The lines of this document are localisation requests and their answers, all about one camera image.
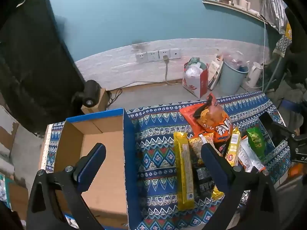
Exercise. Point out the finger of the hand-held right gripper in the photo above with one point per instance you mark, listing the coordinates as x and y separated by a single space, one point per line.
283 129

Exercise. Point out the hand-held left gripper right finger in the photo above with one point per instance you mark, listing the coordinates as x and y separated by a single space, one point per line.
211 159

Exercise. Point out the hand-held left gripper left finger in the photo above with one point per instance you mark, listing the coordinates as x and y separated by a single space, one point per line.
96 159

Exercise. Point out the blue-edged cardboard box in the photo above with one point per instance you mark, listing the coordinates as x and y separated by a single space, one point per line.
103 148

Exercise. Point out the yellow brown snack packet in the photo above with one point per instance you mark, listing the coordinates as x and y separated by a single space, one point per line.
196 146

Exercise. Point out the black snack packet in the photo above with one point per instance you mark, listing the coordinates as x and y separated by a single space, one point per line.
201 177

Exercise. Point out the long yellow snack packet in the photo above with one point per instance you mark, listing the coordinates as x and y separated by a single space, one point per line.
183 167

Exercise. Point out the small yellow snack packet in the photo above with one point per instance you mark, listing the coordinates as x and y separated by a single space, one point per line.
233 146

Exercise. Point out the green snack packet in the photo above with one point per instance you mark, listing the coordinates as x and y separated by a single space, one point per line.
255 140

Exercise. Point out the golden snack packet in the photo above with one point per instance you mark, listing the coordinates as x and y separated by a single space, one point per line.
217 194

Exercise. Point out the silver white snack packet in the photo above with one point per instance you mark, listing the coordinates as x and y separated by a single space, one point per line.
247 158

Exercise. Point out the large orange snack bag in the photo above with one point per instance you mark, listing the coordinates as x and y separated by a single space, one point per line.
215 122

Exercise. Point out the dark cloth pile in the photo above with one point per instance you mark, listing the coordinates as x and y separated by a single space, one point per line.
287 91

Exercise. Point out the flat red-orange snack packet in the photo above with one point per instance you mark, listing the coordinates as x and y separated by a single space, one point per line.
189 115

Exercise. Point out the blue patterned tablecloth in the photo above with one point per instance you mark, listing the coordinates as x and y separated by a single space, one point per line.
156 153

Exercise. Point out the small brown cardboard box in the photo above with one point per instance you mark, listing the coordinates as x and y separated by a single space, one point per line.
102 98

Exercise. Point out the white kettle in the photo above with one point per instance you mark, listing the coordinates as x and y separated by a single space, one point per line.
254 74

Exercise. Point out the black cylindrical device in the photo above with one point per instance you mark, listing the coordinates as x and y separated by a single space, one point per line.
90 92

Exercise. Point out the blue trash bin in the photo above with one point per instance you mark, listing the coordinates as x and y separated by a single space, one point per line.
230 79

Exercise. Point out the red and white paper bag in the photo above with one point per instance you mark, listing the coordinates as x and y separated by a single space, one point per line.
194 85

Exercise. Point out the patterned hanging cloth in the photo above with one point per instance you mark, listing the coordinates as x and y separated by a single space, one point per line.
282 45

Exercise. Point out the teal topped cardboard box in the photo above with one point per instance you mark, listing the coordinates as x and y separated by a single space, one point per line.
16 196

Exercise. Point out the white paper shopping bag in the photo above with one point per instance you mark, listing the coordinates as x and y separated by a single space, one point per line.
213 69

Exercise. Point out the white plastic bag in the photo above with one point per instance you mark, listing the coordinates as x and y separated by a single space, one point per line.
194 70

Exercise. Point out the person in dark clothes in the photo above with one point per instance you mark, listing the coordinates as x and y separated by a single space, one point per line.
36 64

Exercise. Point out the silver foil sheet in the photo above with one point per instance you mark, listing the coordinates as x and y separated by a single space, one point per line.
273 7

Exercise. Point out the white jar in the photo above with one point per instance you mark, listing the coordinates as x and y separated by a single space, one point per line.
244 3

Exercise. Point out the white wall socket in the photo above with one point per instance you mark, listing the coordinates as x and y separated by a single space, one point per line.
141 57
175 53
152 55
161 52

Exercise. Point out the wall shelf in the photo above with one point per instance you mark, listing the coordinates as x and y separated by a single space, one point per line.
230 6

